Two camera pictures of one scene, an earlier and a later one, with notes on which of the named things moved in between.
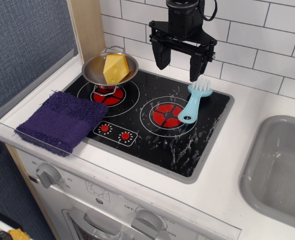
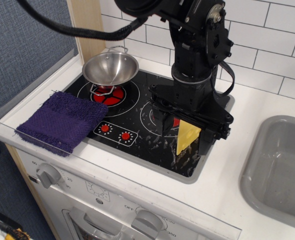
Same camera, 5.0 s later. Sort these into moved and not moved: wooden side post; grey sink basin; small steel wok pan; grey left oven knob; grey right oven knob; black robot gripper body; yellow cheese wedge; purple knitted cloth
Moved: black robot gripper body; yellow cheese wedge
Not moved: grey sink basin; wooden side post; grey right oven knob; grey left oven knob; small steel wok pan; purple knitted cloth
